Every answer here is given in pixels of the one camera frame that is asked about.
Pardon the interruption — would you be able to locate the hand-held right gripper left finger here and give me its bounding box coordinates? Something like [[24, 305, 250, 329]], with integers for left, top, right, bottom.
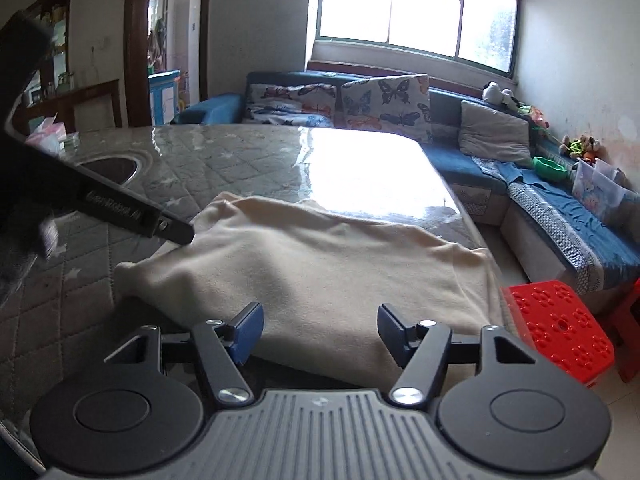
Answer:
[[102, 301, 265, 409]]

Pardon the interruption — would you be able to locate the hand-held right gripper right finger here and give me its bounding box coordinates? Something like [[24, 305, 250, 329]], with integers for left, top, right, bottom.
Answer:
[[377, 302, 537, 409]]

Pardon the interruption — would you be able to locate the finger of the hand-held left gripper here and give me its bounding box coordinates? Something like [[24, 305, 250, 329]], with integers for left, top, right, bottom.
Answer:
[[149, 207, 196, 247]]

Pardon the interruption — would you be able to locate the cream garment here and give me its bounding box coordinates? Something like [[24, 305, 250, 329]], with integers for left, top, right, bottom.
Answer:
[[113, 191, 504, 391]]

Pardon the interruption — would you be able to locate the person's left forearm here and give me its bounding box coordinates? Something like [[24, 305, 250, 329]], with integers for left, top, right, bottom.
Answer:
[[0, 9, 59, 306]]

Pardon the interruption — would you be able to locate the round black induction cooktop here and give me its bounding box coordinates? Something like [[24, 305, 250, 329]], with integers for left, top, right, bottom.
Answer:
[[77, 156, 139, 186]]

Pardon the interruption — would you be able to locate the white pink tissue pack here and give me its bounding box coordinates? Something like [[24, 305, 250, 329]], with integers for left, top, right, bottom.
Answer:
[[24, 117, 69, 154]]

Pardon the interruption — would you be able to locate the small blue white cabinet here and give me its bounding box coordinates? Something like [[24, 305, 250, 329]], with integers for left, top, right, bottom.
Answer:
[[148, 69, 182, 126]]

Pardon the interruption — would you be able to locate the blue sofa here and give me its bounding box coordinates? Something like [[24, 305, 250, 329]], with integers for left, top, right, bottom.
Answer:
[[171, 70, 640, 307]]

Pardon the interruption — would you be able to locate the red plastic stool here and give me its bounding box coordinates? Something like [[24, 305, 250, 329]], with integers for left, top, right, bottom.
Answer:
[[597, 277, 640, 386], [501, 279, 615, 391]]

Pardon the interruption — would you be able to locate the butterfly print pillow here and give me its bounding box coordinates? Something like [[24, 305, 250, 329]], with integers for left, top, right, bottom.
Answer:
[[339, 73, 434, 144], [243, 82, 341, 129]]

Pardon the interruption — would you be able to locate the dark wooden shelf cabinet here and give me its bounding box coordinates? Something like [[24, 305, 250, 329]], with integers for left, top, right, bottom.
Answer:
[[19, 0, 76, 106]]

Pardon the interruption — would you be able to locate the grey pillow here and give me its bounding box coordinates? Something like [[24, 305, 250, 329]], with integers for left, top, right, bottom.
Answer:
[[458, 99, 534, 169]]

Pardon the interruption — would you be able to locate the green plastic bowl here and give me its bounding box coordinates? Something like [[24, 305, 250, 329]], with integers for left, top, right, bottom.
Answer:
[[532, 155, 569, 181]]

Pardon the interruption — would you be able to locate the clear plastic storage box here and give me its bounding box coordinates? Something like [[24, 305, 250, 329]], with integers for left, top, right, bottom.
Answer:
[[571, 157, 626, 224]]

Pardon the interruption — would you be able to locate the pink green plush toy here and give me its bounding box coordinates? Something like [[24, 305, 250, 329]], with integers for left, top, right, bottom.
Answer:
[[514, 102, 551, 129]]

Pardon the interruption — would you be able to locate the panda plush toy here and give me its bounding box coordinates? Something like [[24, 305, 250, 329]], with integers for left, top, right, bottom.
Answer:
[[481, 81, 516, 106]]

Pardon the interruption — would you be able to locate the group of small plush toys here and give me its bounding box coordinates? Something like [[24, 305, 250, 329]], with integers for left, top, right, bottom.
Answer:
[[558, 134, 604, 164]]

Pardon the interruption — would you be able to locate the window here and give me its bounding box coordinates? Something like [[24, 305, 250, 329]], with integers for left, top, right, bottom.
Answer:
[[312, 0, 521, 81]]

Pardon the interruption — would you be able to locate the brown wooden door frame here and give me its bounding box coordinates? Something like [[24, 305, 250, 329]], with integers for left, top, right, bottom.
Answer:
[[123, 0, 214, 129]]

